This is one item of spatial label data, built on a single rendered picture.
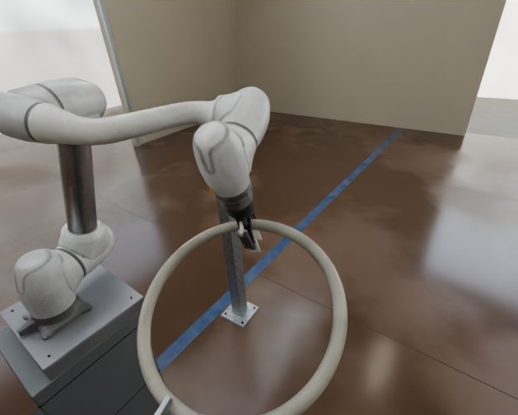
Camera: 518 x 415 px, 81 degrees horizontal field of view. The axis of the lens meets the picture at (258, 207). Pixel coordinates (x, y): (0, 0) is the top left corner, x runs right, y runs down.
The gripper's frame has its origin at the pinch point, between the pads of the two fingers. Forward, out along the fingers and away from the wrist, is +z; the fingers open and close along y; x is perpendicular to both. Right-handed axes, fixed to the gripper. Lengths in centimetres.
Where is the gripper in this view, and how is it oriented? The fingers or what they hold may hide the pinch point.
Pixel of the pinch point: (254, 240)
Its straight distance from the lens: 91.3
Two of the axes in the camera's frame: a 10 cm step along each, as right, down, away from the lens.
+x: 9.8, -0.6, -2.0
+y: -0.7, 8.0, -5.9
